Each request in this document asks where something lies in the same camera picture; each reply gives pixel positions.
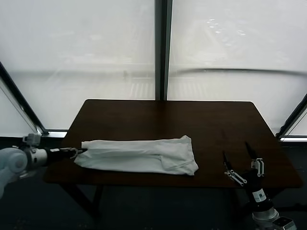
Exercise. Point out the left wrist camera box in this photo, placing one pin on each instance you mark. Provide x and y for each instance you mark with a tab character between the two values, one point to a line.
32	139

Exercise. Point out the white t-shirt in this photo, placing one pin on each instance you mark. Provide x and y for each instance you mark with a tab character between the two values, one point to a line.
144	155

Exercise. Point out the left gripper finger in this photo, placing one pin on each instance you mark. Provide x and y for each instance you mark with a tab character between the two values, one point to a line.
74	150
74	154

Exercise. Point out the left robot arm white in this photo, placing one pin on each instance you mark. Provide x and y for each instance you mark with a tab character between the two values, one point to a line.
14	163

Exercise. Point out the slanted dark frame post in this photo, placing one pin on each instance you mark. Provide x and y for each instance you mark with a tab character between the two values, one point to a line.
290	121
24	101

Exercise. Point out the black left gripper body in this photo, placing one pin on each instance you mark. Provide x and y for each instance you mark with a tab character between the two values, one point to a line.
55	155

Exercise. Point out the dark vertical window mullion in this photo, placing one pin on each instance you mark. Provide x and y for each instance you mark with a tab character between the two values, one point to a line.
164	48

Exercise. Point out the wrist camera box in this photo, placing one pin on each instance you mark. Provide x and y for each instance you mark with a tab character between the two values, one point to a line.
32	139
284	224

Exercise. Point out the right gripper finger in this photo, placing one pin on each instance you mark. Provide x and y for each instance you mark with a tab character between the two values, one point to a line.
236	176
259	166

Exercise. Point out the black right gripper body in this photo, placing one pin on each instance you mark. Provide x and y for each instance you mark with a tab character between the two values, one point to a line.
257	194

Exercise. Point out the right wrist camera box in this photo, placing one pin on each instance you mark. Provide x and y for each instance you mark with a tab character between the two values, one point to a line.
284	224

